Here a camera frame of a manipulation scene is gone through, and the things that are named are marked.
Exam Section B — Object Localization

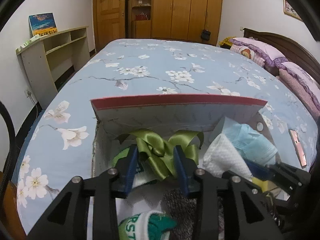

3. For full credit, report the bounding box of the rear purple cartoon pillow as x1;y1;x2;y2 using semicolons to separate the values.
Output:
229;37;288;68

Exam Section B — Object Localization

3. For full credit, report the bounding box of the light blue cloth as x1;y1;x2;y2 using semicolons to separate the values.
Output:
209;116;278;166

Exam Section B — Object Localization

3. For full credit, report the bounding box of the red white cardboard box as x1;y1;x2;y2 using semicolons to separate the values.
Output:
89;93;291;240

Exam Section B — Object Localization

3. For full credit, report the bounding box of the framed wedding photo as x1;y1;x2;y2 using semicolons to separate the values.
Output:
283;0;303;21

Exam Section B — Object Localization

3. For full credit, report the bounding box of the green satin ribbon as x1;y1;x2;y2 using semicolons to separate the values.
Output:
116;129;204;181

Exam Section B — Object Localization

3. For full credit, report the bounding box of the dark wooden headboard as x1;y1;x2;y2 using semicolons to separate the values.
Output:
244;28;320;83

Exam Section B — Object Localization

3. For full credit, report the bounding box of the front purple pillow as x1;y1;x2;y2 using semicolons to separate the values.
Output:
276;62;319;120

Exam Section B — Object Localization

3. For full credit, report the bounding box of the black hanging bag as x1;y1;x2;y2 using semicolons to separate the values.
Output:
201;29;211;41

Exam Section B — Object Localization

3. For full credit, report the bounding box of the white textured cloth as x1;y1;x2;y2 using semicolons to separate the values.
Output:
202;133;253;181

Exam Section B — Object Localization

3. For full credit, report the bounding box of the wooden wardrobe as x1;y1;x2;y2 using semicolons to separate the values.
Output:
126;0;222;46

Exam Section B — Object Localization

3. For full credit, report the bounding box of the blue landscape picture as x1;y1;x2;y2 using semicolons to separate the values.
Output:
28;12;57;36

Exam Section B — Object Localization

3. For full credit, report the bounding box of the yellow black cushion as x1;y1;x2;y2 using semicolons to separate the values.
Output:
219;36;234;49

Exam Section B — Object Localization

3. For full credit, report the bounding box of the wooden door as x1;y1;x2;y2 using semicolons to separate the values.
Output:
93;0;125;51

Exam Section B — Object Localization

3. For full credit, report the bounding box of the blue floral bed sheet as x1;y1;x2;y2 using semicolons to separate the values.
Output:
17;39;318;232

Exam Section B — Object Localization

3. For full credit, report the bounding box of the white wooden shelf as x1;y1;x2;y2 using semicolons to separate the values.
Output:
16;26;90;109

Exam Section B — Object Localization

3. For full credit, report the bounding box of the black cable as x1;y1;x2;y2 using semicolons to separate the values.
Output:
0;101;17;196

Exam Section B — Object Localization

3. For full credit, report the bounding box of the grey purple knitted cloth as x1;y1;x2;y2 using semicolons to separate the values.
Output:
163;188;225;240

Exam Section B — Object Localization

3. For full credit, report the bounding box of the pink smartphone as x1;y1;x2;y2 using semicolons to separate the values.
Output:
289;129;307;168

